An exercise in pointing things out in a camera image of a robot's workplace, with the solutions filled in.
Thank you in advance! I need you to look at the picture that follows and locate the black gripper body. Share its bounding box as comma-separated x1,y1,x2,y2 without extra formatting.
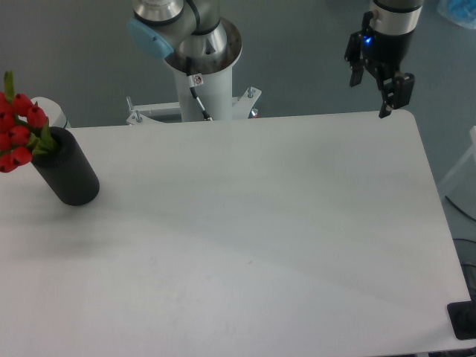
360,10,414,80

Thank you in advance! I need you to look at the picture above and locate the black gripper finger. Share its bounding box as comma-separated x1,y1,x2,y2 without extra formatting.
344,31,364,87
376,66,415,118

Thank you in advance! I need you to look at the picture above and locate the red tulip bouquet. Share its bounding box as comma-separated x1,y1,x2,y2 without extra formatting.
1,71,60,173

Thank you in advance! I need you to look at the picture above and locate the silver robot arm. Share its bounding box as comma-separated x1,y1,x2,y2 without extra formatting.
127,1,423,122

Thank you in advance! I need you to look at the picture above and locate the black cylindrical vase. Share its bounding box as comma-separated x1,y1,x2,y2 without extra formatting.
32,126,100,206

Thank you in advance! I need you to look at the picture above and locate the blue plastic bag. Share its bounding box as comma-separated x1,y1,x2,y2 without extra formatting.
437,0,475,30

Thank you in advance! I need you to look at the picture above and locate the white furniture at right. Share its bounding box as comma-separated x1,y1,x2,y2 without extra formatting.
437,126,475,220

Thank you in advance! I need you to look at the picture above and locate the black device at table edge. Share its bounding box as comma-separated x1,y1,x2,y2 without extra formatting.
447,301,475,341

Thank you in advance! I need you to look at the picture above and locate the white round object behind table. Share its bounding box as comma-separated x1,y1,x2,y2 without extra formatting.
31,97,71,129

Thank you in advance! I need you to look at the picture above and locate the black floor cable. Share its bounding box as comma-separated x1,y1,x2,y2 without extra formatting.
444,195,476,291

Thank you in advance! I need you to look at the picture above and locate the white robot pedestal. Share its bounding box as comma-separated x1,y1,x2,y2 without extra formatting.
128,17,262,122

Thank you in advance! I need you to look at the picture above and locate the black cable on pedestal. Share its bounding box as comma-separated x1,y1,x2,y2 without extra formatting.
185,57,215,123

